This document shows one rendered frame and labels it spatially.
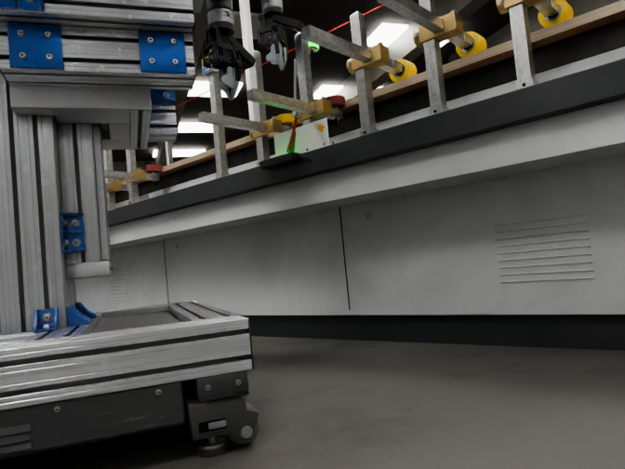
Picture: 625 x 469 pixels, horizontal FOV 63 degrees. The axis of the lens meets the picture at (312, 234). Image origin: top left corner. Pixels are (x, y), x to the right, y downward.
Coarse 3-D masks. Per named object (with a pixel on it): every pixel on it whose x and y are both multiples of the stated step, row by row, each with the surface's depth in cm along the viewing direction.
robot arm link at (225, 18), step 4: (216, 8) 147; (220, 8) 147; (224, 8) 147; (208, 12) 148; (212, 12) 147; (216, 12) 147; (220, 12) 147; (224, 12) 147; (228, 12) 147; (232, 12) 149; (208, 16) 148; (212, 16) 147; (216, 16) 147; (220, 16) 147; (224, 16) 147; (228, 16) 148; (232, 16) 149; (208, 20) 148; (212, 20) 147; (216, 20) 147; (220, 20) 147; (224, 20) 147; (228, 20) 148; (232, 20) 149; (208, 24) 149; (232, 24) 149
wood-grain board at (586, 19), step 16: (592, 16) 133; (608, 16) 131; (624, 16) 132; (544, 32) 141; (560, 32) 138; (576, 32) 139; (496, 48) 150; (512, 48) 147; (448, 64) 160; (464, 64) 157; (480, 64) 157; (416, 80) 168; (384, 96) 179; (240, 144) 229; (192, 160) 254; (160, 176) 283
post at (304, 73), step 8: (296, 40) 182; (304, 40) 181; (296, 48) 182; (304, 48) 181; (296, 56) 182; (304, 56) 181; (304, 64) 180; (304, 72) 180; (304, 80) 180; (304, 88) 180; (304, 96) 180; (312, 96) 182; (304, 120) 180; (312, 120) 180
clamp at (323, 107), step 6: (312, 102) 176; (318, 102) 175; (324, 102) 174; (330, 102) 177; (318, 108) 175; (324, 108) 174; (330, 108) 177; (300, 114) 180; (306, 114) 179; (312, 114) 177; (318, 114) 176; (324, 114) 177; (330, 114) 177; (300, 120) 181
